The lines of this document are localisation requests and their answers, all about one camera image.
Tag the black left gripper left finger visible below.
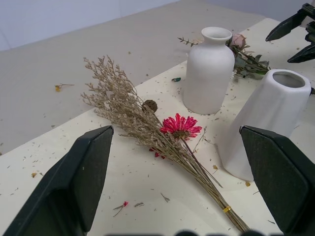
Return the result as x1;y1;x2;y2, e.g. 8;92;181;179
3;125;114;236

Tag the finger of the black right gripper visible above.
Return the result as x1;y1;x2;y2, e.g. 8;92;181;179
287;43;315;64
265;9;310;42

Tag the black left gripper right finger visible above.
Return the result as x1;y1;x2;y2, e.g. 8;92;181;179
240;125;315;236

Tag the white tapered ceramic vase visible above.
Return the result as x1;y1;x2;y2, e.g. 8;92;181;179
218;69;312;182

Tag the white bottle-shaped ceramic vase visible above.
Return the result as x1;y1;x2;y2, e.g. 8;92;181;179
183;27;236;116

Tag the small red flower sprig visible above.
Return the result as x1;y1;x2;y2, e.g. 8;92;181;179
113;201;129;218

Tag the pink rose bouquet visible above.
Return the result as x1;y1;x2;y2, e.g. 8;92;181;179
177;33;271;80

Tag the beige dried flower bundle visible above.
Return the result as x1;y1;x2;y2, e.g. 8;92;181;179
80;55;252;233

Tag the small yellow flower sprig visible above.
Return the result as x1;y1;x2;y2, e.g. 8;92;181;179
54;83;75;92

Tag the brown round seed pod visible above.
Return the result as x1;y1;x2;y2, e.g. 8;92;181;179
141;99;158;114

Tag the red dried daisy flower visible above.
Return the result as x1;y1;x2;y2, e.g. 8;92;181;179
159;113;205;173

